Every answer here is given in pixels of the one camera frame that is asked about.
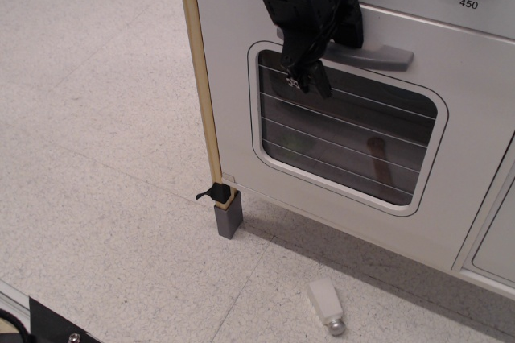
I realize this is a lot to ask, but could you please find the white toy kitchen cabinet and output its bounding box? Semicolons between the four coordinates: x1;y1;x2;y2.
188;0;515;300

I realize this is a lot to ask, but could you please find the white oven door with window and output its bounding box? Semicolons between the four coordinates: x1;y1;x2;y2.
192;0;515;270

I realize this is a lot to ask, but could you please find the black cable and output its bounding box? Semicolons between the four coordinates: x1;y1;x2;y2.
0;308;31;343

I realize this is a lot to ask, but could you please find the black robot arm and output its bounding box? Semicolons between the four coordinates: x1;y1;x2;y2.
262;0;364;98

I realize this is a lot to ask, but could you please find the grey plastic foot cap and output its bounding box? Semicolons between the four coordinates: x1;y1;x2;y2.
214;192;243;239

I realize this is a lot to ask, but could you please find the white salt shaker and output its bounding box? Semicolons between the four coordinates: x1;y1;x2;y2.
307;277;346;337

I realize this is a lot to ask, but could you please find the white cabinet door right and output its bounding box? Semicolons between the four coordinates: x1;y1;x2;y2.
472;181;514;287

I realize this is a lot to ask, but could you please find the light wooden corner post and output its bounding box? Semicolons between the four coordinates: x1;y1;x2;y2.
175;0;237;208

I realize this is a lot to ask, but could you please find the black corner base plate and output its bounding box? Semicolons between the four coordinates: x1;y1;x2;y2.
29;298;101;343

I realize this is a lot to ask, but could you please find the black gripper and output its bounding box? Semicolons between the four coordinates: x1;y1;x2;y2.
262;0;364;99

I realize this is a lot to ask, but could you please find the black tape strip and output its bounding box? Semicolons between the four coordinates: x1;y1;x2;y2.
196;182;231;204

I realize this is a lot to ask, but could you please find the wooden slotted spatula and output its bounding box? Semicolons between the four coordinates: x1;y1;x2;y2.
367;137;393;194

